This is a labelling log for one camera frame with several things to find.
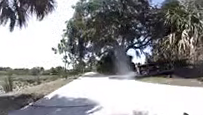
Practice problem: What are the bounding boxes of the large leafy tree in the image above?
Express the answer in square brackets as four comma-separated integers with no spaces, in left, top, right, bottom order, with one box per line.
[48,0,165,80]

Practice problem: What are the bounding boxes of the dark bench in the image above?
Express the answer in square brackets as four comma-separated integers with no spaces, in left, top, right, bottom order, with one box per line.
[135,61,176,78]

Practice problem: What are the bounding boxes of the pale concrete path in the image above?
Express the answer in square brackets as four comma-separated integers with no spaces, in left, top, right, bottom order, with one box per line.
[4,66,203,115]

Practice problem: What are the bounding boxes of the distant tree line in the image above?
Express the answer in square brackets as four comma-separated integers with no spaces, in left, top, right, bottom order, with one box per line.
[0,62,69,79]

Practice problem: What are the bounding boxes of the dry grass verge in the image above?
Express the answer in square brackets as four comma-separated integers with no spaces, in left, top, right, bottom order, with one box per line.
[136,72,203,94]
[0,76,80,115]

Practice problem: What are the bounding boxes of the marsh field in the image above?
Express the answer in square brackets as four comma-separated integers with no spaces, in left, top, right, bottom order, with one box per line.
[0,71,69,97]

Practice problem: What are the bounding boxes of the group of palm trees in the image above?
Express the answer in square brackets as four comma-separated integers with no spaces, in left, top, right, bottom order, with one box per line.
[149,0,203,83]

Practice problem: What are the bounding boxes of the hanging palm fronds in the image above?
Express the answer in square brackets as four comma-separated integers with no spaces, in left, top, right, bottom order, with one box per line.
[0,0,58,34]

